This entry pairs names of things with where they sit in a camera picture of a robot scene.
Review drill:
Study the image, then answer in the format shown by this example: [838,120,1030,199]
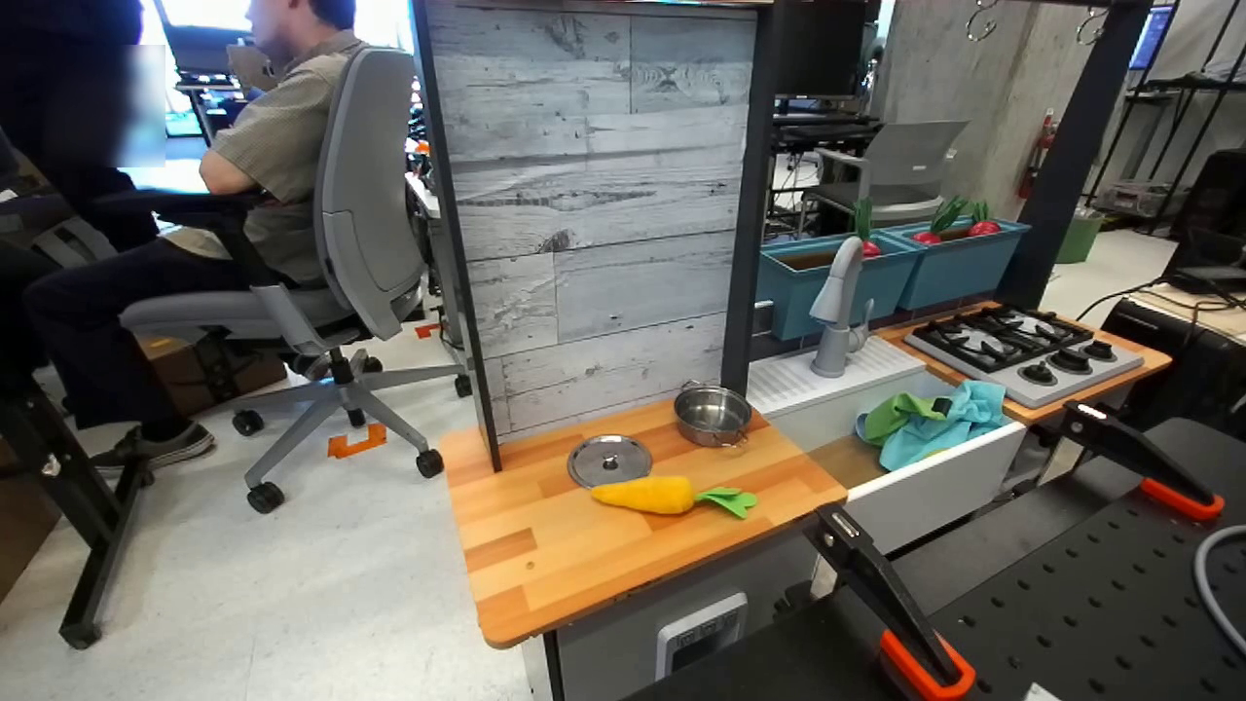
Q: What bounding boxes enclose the black diagonal frame post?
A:
[995,0,1155,316]

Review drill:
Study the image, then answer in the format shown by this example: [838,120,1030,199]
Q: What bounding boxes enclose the toy radish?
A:
[850,193,889,267]

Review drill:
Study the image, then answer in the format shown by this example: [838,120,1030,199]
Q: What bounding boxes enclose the grey toy stove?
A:
[906,303,1147,408]

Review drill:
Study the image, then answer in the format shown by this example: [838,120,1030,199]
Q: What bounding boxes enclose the blue monitor screen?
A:
[1126,0,1178,73]

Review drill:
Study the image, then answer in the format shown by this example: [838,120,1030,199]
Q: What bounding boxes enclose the blue plastic planter bin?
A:
[755,230,919,348]
[881,220,1036,316]

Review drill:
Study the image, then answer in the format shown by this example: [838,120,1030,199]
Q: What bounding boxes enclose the light blue cloth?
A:
[872,380,1008,477]

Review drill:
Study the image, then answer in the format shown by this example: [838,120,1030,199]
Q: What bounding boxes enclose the grey plank backsplash panel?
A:
[410,0,781,477]

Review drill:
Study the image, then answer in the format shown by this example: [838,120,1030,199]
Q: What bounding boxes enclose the plush carrot toy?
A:
[588,470,762,521]

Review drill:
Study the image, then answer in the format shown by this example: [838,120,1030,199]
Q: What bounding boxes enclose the seated person olive shirt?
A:
[14,0,366,477]

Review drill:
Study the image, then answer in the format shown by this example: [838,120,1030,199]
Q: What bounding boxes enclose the wooden stove counter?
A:
[872,299,1177,428]

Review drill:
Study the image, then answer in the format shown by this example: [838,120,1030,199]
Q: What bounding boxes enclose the grey cable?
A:
[1193,521,1246,620]

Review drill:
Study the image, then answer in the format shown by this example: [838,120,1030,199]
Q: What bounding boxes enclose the wooden kitchen countertop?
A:
[441,394,850,652]

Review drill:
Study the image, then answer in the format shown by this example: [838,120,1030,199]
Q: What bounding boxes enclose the grey office chair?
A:
[122,43,480,520]

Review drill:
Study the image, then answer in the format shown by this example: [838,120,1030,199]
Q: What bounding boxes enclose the green cloth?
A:
[853,387,959,452]

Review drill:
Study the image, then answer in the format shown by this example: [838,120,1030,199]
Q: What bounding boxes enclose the small metal bowl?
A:
[671,383,755,447]

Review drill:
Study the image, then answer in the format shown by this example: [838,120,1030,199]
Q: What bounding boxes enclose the black desk frame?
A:
[0,130,147,653]

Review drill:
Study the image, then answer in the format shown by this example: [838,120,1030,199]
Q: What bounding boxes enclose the toy vegetables bunch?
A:
[912,193,1003,248]

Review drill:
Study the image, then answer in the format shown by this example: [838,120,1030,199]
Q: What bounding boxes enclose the round metal lid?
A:
[564,433,657,493]

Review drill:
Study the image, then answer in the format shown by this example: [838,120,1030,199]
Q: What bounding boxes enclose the person in dark jacket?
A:
[0,0,147,248]

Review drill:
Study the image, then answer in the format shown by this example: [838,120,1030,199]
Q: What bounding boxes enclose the black clamp orange handle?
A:
[797,504,980,701]
[1062,402,1226,528]

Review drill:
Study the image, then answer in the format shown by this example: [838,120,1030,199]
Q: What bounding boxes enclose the black office chair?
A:
[1163,145,1246,299]

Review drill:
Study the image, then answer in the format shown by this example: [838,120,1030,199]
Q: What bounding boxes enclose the orange plastic piece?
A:
[323,422,391,463]

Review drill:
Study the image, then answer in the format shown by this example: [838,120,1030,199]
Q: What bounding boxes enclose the grey cabinet white handle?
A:
[540,528,834,701]

